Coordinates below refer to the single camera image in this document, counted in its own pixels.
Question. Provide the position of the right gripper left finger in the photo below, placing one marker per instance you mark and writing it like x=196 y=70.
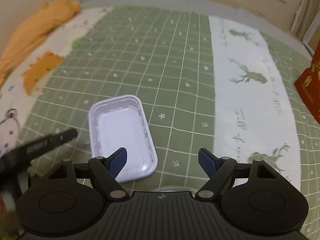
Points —
x=104 y=172

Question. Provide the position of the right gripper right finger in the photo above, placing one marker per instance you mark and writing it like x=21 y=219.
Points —
x=219 y=172

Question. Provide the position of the lilac plastic tray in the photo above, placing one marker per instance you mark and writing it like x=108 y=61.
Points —
x=121 y=122

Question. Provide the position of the stainless steel bowl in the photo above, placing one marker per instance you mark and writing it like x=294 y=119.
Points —
x=174 y=189

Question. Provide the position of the cartoon print cloth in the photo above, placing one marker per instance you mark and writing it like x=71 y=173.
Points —
x=25 y=84

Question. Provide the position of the quail eggs snack bag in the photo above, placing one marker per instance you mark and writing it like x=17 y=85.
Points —
x=308 y=87

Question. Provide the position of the green grid tablecloth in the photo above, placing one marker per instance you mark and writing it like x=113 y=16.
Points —
x=161 y=56

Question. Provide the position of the orange cloth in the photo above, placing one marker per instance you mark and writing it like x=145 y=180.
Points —
x=34 y=31

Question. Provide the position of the curtain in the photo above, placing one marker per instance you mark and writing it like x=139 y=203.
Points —
x=304 y=16

